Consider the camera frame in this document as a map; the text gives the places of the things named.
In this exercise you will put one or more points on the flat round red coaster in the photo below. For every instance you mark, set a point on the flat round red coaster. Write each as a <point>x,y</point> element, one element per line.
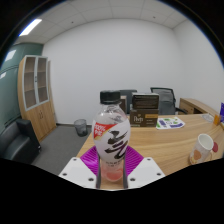
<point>215,147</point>

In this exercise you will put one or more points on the printed paper sheet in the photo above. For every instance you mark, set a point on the printed paper sheet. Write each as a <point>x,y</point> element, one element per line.
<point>170,122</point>

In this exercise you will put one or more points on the dark padded office chair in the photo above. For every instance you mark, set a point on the dark padded office chair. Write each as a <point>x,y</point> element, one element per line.
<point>129,95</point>

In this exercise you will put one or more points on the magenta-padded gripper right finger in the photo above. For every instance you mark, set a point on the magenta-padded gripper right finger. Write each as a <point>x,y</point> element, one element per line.
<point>145,171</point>

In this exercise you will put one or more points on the wooden side desk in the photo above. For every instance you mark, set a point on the wooden side desk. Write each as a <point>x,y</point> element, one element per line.
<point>195,106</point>

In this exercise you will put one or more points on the brown box with orange stripe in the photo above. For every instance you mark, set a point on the brown box with orange stripe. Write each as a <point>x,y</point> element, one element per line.
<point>143,118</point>

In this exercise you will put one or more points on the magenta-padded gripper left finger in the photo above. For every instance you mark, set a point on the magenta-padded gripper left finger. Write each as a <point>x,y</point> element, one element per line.
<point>80,171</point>

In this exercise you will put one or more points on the clear drink bottle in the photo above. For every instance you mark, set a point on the clear drink bottle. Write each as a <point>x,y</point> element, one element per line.
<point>111,136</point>

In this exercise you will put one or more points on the grey mesh waste bin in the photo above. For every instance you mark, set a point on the grey mesh waste bin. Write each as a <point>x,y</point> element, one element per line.
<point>80,127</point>

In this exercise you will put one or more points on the wooden cabinet with glass doors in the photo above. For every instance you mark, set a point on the wooden cabinet with glass doors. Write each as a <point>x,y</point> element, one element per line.
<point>40,116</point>

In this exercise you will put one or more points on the black leather sofa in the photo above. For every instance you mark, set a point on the black leather sofa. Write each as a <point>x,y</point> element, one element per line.
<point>15,143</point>

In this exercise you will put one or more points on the orange-brown wooden box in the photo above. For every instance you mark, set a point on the orange-brown wooden box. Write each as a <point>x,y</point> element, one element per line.
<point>216,120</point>

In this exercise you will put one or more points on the rectangular ceiling light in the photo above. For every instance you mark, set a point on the rectangular ceiling light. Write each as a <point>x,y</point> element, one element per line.
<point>30,27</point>

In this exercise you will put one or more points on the clear sheet with round print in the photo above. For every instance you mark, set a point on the clear sheet with round print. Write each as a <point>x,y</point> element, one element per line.
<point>207,117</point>

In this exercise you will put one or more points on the dark brown printed box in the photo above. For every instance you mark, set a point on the dark brown printed box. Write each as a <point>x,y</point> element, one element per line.
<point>145,101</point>

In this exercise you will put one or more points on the black mesh office chair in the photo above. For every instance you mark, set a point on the black mesh office chair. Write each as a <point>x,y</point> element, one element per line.
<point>165,100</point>

